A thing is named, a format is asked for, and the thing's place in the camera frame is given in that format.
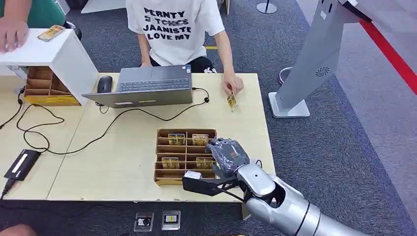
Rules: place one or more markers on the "person in white printed shirt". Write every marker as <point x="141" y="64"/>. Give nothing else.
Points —
<point x="176" y="32"/>

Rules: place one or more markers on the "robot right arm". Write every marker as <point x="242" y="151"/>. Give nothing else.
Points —
<point x="286" y="205"/>

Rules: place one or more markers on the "black power adapter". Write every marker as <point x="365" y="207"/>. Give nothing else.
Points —
<point x="22" y="164"/>

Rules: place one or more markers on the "gold printed card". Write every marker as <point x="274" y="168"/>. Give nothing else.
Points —
<point x="170" y="163"/>
<point x="200" y="140"/>
<point x="204" y="163"/>
<point x="51" y="33"/>
<point x="232" y="101"/>
<point x="176" y="139"/>

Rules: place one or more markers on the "person's hand on shelf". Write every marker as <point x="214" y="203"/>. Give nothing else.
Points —
<point x="13" y="34"/>

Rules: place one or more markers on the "yellow floor tape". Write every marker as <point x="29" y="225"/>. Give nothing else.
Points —
<point x="211" y="47"/>

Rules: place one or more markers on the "person's left hand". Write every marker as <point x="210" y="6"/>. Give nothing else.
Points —
<point x="233" y="83"/>

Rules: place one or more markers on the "white shelf box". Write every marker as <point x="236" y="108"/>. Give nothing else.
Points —
<point x="68" y="65"/>

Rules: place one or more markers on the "black computer mouse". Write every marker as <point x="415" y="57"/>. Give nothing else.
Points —
<point x="104" y="84"/>

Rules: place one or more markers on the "floor socket with black plug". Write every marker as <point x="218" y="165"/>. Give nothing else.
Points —
<point x="144" y="221"/>

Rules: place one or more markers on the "black camera bracket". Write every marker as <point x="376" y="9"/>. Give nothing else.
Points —
<point x="202" y="188"/>

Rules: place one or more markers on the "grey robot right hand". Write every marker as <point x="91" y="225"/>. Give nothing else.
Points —
<point x="228" y="156"/>

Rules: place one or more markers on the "grey laptop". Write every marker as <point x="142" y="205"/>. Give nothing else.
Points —
<point x="146" y="91"/>

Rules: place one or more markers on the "grey kiosk stand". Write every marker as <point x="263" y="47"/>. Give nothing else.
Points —
<point x="312" y="58"/>

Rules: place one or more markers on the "red barrier belt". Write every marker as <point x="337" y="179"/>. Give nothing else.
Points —
<point x="391" y="55"/>

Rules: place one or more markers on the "floor socket with green label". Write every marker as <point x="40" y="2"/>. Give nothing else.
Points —
<point x="171" y="220"/>

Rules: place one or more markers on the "person in green shirt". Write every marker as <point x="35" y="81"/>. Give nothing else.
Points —
<point x="39" y="13"/>

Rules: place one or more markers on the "wooden card box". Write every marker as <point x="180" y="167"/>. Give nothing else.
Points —
<point x="42" y="97"/>
<point x="187" y="153"/>

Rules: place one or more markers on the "round stanchion base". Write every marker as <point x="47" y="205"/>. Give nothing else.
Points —
<point x="266" y="7"/>

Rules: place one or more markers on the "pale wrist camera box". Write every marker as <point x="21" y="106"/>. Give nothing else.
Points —
<point x="193" y="175"/>

